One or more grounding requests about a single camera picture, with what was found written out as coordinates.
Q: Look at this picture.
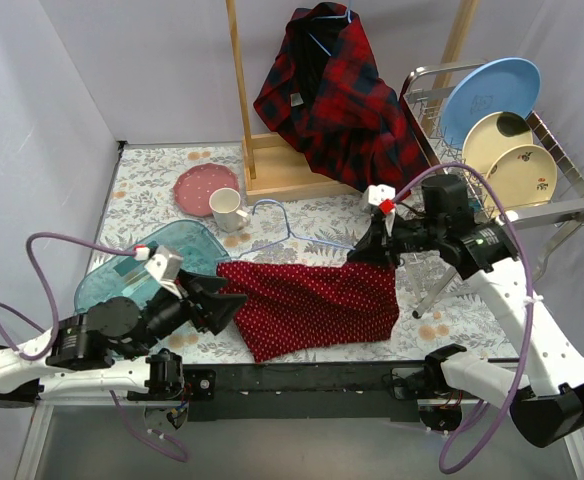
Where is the red polka dot cloth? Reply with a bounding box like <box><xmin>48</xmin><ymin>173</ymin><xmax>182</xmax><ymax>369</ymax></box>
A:
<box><xmin>217</xmin><ymin>261</ymin><xmax>400</xmax><ymax>363</ymax></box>

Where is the blue wire hanger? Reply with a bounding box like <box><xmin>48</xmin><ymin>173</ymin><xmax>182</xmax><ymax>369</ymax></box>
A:
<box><xmin>307</xmin><ymin>1</ymin><xmax>352</xmax><ymax>56</ymax></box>
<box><xmin>215</xmin><ymin>195</ymin><xmax>367</xmax><ymax>266</ymax></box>

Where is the red plaid skirt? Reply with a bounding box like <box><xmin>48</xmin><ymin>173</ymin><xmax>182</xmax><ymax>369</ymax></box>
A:
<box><xmin>253</xmin><ymin>2</ymin><xmax>429</xmax><ymax>191</ymax></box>

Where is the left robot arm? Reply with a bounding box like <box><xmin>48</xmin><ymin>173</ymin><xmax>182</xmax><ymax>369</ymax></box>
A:
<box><xmin>0</xmin><ymin>271</ymin><xmax>247</xmax><ymax>408</ymax></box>

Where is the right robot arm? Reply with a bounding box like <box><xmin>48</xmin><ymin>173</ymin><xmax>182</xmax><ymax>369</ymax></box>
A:
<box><xmin>348</xmin><ymin>174</ymin><xmax>584</xmax><ymax>448</ymax></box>

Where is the wooden hanger stand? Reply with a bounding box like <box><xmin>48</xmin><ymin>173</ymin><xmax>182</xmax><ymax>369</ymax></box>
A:
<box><xmin>226</xmin><ymin>1</ymin><xmax>480</xmax><ymax>205</ymax></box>

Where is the teal plastic tray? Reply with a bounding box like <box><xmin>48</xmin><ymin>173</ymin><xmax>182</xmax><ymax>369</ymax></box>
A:
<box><xmin>74</xmin><ymin>220</ymin><xmax>229</xmax><ymax>313</ymax></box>

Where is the floral tablecloth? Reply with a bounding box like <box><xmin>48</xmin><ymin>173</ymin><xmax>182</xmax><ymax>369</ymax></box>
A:
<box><xmin>97</xmin><ymin>145</ymin><xmax>520</xmax><ymax>363</ymax></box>

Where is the white mug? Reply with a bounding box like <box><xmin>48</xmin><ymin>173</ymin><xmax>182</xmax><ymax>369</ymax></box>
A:
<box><xmin>209</xmin><ymin>187</ymin><xmax>250</xmax><ymax>233</ymax></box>

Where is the pink dotted plate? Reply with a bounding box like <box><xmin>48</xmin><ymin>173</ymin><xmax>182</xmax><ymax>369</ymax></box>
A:
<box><xmin>173</xmin><ymin>163</ymin><xmax>239</xmax><ymax>217</ymax></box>

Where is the cream plate black spot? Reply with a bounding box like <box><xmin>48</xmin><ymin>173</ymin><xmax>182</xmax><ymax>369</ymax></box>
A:
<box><xmin>462</xmin><ymin>112</ymin><xmax>533</xmax><ymax>174</ymax></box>

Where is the cream plate with flower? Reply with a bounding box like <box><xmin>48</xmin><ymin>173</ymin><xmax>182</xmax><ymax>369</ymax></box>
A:
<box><xmin>486</xmin><ymin>144</ymin><xmax>558</xmax><ymax>210</ymax></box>

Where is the blue plate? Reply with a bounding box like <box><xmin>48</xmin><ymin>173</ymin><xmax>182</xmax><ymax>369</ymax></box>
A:
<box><xmin>439</xmin><ymin>57</ymin><xmax>541</xmax><ymax>149</ymax></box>

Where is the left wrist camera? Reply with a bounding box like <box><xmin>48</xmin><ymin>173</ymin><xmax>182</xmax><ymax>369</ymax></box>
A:
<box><xmin>133</xmin><ymin>245</ymin><xmax>183</xmax><ymax>299</ymax></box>

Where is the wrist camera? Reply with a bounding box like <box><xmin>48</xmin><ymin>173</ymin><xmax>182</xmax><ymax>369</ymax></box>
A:
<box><xmin>133</xmin><ymin>245</ymin><xmax>183</xmax><ymax>299</ymax></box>
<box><xmin>359</xmin><ymin>184</ymin><xmax>396</xmax><ymax>233</ymax></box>

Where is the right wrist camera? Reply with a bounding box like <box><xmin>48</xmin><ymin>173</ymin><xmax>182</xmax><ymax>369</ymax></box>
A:
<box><xmin>359</xmin><ymin>184</ymin><xmax>396</xmax><ymax>233</ymax></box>

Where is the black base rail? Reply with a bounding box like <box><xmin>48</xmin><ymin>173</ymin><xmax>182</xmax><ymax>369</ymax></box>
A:
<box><xmin>141</xmin><ymin>359</ymin><xmax>483</xmax><ymax>424</ymax></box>

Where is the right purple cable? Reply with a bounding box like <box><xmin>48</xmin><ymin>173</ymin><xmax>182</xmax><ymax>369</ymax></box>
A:
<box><xmin>394</xmin><ymin>162</ymin><xmax>534</xmax><ymax>475</ymax></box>

